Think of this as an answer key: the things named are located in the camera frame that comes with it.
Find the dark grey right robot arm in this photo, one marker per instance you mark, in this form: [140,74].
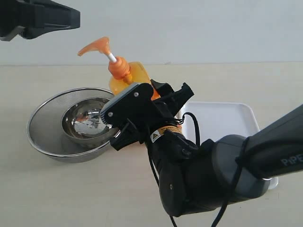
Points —
[200,176]

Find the steel mesh strainer basket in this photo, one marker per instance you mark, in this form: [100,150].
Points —
[44,129]

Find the orange pump soap bottle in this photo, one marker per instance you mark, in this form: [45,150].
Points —
[123,73]

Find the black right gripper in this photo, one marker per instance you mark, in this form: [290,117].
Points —
[153,115]

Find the small stainless steel bowl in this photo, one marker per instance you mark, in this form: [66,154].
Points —
[82,123]

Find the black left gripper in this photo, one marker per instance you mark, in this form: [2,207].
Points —
[33,18]

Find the white rectangular plastic tray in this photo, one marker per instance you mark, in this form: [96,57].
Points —
[219,119]

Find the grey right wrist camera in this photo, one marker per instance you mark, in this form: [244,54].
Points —
[126,103]

